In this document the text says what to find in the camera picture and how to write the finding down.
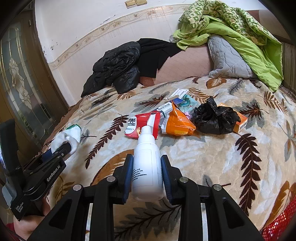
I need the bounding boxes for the red foot patch packet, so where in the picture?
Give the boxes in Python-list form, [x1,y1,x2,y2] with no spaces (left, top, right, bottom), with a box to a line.
[125,111,161,139]

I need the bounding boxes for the beige wall switches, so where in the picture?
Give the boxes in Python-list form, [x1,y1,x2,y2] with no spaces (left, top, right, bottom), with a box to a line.
[125,0,147,9]

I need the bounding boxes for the white spray bottle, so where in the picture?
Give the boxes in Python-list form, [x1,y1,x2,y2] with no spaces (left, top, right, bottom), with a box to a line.
[132,112,164,202]

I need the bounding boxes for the person left hand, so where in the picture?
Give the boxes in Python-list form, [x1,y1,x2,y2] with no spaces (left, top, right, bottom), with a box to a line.
[14,198,51,240]

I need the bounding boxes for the blue white medicine box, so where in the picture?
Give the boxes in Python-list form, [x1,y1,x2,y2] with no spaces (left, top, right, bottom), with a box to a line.
[156,98,183,127]

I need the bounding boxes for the black plastic bag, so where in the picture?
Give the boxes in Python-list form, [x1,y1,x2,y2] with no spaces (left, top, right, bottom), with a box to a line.
[191,96,241,135]

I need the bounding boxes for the red plastic mesh basket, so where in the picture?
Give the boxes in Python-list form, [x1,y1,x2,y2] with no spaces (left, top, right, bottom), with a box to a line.
[262,198,295,241]

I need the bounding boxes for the grey quilted pillow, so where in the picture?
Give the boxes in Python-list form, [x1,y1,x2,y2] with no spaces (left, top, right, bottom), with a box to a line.
[208,35,257,79]

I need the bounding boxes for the stained glass wooden door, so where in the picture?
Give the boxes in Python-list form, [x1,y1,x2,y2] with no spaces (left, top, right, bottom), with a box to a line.
[1,11,68,164]

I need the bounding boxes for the teal tissue packet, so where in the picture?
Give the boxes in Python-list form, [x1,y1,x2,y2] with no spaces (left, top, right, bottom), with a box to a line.
[177,94,201,117]

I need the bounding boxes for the striped brown sofa cushion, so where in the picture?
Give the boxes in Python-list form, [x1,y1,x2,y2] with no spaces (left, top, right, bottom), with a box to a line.
[282,42,296,99]

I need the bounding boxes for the white barcode box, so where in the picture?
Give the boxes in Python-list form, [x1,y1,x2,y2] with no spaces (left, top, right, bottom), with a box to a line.
[168,88,189,100]

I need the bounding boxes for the black cloth garment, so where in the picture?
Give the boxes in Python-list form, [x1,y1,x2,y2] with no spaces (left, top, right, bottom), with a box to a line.
[137,38,182,78]

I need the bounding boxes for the black puffer jacket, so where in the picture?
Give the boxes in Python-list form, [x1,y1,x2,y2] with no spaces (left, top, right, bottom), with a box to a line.
[81,41,140,97]

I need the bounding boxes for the orange medicine box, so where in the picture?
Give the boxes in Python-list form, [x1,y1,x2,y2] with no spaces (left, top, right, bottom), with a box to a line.
[217,103,247,134]

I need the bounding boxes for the leaf patterned bed blanket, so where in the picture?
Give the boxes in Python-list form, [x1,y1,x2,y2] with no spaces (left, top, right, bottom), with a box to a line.
[47,77,295,233]

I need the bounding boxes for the white grey sock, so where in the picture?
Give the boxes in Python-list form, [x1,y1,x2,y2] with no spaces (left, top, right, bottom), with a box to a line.
[50,124,82,155]

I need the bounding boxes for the orange snack wrapper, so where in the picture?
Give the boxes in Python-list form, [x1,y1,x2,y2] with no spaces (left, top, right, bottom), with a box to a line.
[161,103,196,136]

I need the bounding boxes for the green patterned quilt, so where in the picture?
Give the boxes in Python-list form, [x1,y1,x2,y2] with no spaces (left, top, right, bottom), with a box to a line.
[170,1,283,92]

